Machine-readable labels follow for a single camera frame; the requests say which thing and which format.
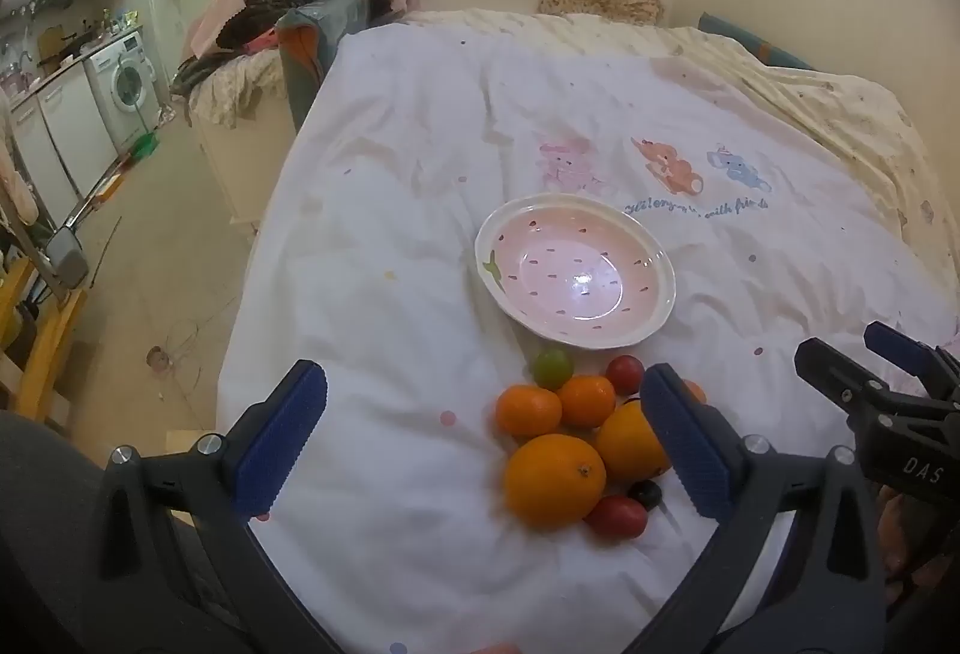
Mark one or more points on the cream floral bed sheet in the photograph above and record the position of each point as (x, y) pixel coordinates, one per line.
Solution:
(825, 91)

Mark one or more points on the grey dustpan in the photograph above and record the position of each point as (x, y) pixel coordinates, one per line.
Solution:
(69, 258)

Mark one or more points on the white kitchen cabinets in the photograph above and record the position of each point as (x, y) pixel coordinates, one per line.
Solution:
(52, 136)

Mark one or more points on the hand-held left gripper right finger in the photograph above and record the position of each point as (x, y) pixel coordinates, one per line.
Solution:
(686, 444)

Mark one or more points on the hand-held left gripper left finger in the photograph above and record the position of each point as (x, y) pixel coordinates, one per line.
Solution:
(285, 436)

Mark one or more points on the yellow wooden rack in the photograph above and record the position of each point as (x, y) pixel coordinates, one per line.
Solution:
(41, 354)

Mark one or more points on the pink strawberry-print bowl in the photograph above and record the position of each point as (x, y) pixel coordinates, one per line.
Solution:
(570, 271)

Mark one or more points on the large orange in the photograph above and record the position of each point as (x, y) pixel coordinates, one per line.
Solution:
(555, 481)
(626, 440)

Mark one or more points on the teal and orange quilt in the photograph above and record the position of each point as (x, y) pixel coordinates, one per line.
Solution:
(307, 46)

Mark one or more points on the green broom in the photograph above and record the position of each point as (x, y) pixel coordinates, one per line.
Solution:
(145, 145)

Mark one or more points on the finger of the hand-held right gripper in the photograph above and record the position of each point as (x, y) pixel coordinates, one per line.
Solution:
(832, 373)
(900, 343)

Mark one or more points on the white printed blanket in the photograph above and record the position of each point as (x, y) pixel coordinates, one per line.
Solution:
(420, 174)

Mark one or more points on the blue pillow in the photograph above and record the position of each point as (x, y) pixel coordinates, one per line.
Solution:
(757, 45)

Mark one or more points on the beige towel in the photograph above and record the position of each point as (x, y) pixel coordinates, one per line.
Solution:
(15, 181)

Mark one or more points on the tangerine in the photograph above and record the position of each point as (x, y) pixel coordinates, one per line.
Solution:
(587, 400)
(529, 410)
(695, 391)

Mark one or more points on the white washing machine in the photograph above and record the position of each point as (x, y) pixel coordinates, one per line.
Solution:
(124, 84)

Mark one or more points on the person's right hand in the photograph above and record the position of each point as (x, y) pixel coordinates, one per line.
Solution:
(896, 526)

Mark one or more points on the green cherry tomato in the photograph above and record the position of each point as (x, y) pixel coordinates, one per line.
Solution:
(553, 369)

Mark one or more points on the red cherry tomato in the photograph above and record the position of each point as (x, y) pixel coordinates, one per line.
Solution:
(625, 374)
(616, 517)

